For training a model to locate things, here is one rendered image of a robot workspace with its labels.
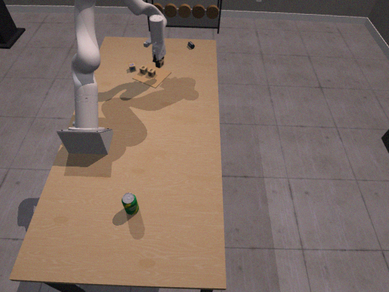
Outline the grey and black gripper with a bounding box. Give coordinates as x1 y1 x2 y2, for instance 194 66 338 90
152 42 166 68

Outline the tan mat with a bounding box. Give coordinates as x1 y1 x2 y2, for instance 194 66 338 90
133 63 171 88

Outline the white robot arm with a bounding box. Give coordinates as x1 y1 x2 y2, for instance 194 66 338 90
68 0 167 131

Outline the green drink can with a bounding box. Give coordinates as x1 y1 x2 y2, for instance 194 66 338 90
122 193 139 215

